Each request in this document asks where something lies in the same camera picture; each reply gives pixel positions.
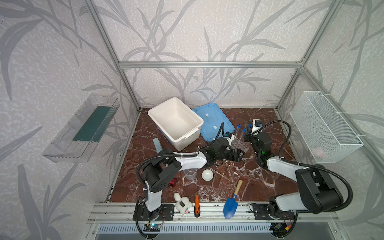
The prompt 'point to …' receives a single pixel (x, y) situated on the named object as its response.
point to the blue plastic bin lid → (213, 117)
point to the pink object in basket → (318, 151)
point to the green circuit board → (152, 227)
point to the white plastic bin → (178, 123)
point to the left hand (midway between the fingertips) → (241, 149)
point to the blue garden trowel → (230, 205)
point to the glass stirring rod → (218, 173)
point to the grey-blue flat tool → (157, 145)
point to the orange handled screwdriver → (197, 210)
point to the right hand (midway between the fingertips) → (249, 122)
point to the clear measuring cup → (190, 173)
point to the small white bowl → (207, 175)
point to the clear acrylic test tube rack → (238, 144)
